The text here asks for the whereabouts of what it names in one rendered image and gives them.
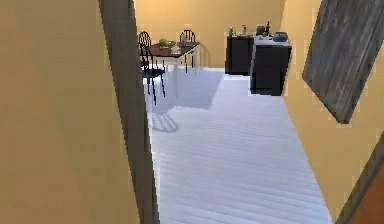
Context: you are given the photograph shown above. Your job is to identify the black kitchen cabinet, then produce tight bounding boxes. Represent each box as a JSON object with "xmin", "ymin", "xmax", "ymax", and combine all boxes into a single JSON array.
[
  {"xmin": 224, "ymin": 34, "xmax": 256, "ymax": 76},
  {"xmin": 249, "ymin": 35, "xmax": 293, "ymax": 97}
]

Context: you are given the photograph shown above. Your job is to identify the black metal chair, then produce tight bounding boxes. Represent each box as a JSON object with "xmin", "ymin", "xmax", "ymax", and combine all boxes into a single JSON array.
[
  {"xmin": 138, "ymin": 30, "xmax": 167, "ymax": 106},
  {"xmin": 179, "ymin": 29, "xmax": 197, "ymax": 74}
]

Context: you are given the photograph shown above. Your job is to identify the dark brown dining table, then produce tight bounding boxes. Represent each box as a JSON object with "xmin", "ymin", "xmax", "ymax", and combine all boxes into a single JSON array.
[{"xmin": 147, "ymin": 41, "xmax": 202, "ymax": 98}]

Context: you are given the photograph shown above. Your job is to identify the dark grey pot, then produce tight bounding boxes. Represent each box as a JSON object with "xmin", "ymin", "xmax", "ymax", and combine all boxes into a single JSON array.
[{"xmin": 272, "ymin": 31, "xmax": 289, "ymax": 43}]

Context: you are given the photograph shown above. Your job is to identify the grey wooden framed picture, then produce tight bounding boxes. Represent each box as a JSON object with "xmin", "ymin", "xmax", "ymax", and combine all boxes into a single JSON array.
[{"xmin": 301, "ymin": 0, "xmax": 384, "ymax": 125}]

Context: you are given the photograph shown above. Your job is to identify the brown room door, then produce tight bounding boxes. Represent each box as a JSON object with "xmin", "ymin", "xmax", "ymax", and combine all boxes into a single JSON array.
[{"xmin": 335, "ymin": 131, "xmax": 384, "ymax": 224}]

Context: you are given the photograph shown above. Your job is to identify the grey wooden door frame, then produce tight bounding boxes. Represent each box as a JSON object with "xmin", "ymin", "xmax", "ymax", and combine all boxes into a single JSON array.
[{"xmin": 97, "ymin": 0, "xmax": 161, "ymax": 224}]

